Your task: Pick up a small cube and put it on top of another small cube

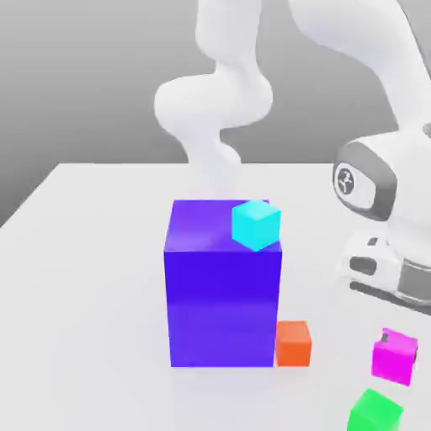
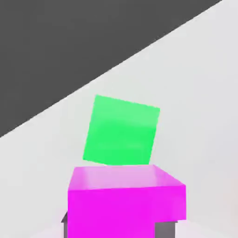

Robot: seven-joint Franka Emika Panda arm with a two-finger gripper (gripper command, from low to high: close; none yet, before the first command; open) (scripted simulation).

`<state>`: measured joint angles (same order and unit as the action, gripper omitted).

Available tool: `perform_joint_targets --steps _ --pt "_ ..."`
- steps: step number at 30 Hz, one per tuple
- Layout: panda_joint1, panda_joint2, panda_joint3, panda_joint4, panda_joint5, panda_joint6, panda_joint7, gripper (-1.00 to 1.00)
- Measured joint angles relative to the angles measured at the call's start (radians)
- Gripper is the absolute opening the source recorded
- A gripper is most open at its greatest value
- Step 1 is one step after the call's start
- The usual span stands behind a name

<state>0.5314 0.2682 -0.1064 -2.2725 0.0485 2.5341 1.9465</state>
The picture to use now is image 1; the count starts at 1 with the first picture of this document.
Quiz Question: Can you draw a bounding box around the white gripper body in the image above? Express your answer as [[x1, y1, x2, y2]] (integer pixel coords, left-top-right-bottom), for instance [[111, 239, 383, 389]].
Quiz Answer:
[[349, 281, 431, 329]]

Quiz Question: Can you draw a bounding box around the small magenta cube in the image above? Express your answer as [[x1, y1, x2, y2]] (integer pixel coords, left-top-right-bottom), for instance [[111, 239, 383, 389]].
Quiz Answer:
[[370, 327, 419, 387]]

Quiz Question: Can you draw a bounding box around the small orange cube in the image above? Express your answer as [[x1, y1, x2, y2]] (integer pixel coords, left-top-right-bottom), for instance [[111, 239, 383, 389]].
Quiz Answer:
[[274, 320, 313, 368]]

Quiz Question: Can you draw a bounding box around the small green cube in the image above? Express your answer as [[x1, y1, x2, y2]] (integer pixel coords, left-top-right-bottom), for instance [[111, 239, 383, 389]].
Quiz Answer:
[[346, 387, 405, 431]]

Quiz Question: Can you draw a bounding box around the small cyan cube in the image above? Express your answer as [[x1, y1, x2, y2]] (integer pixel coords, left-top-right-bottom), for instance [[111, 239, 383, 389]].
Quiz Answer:
[[231, 199, 282, 253]]

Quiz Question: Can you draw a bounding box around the large purple box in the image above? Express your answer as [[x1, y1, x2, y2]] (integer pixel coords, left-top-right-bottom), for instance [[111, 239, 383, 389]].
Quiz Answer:
[[163, 199, 283, 369]]

